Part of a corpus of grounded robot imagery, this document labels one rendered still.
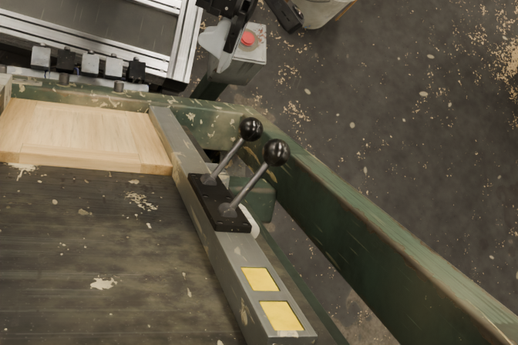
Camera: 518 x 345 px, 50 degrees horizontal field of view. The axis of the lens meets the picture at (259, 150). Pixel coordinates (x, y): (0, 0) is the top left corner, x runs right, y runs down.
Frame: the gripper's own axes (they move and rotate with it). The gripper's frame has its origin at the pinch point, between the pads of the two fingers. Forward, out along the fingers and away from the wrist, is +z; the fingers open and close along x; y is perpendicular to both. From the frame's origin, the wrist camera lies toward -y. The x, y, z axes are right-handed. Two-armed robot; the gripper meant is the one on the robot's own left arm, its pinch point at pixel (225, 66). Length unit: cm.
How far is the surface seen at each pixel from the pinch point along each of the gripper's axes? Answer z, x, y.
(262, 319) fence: 3.6, 45.5, -15.8
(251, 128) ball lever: 3.1, 10.6, -7.8
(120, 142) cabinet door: 26.4, -7.8, 15.0
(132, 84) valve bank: 37, -52, 27
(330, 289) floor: 117, -103, -66
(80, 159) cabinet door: 23.0, 7.2, 17.0
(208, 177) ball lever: 12.0, 13.9, -4.7
